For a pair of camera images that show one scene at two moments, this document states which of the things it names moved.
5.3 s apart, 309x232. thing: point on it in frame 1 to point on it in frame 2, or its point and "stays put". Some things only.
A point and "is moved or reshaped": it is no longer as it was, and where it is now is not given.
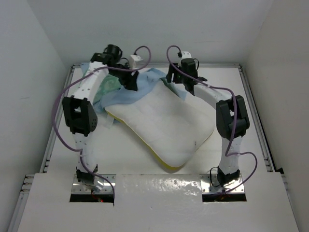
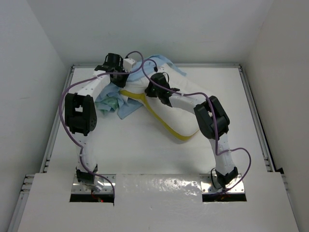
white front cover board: x=155 y=203 stays put
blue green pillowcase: x=113 y=91 is moved or reshaped
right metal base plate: x=210 y=184 stays put
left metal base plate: x=77 y=187 stays put
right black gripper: x=169 y=76 to x=149 y=92
